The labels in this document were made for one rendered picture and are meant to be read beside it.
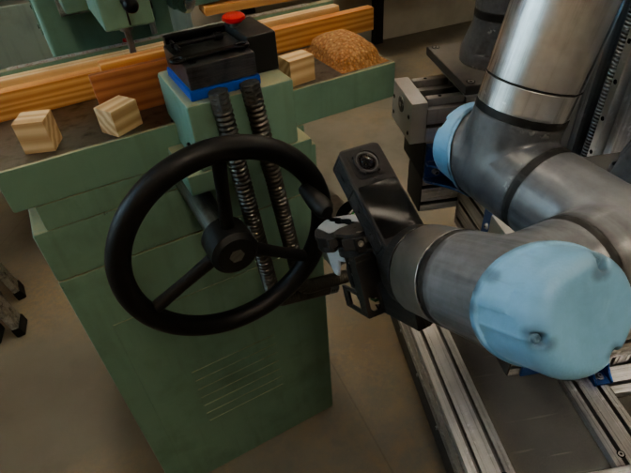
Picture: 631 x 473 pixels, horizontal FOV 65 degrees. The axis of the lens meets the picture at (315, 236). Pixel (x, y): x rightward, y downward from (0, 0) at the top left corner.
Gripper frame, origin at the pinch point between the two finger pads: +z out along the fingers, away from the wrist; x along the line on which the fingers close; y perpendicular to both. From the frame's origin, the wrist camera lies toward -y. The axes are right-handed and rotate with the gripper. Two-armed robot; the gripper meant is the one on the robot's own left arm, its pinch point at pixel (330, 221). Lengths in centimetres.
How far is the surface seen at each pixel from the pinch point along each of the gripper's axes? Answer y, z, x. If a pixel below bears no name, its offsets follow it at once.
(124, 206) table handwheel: -8.1, 0.3, -21.3
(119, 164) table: -12.8, 18.5, -20.7
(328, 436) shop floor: 65, 56, 6
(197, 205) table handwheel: -5.0, 12.7, -12.9
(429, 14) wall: -67, 265, 209
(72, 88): -25.3, 29.1, -23.7
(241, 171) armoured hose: -8.0, 9.0, -6.7
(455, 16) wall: -63, 267, 232
